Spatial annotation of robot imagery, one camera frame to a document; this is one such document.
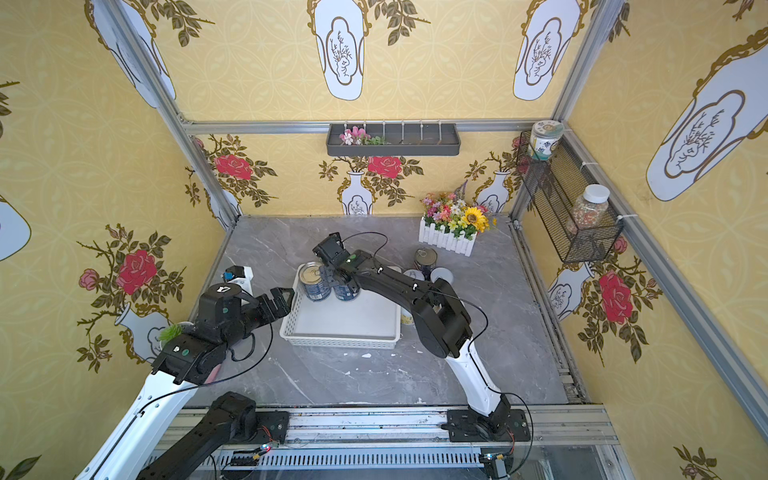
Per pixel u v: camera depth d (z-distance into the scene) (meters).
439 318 0.53
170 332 0.79
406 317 0.89
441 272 0.98
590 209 0.65
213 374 0.51
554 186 0.98
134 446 0.41
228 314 0.54
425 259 0.96
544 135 0.84
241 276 0.65
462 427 0.73
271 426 0.74
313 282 0.90
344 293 0.93
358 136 0.88
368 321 0.93
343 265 0.68
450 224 0.98
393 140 0.92
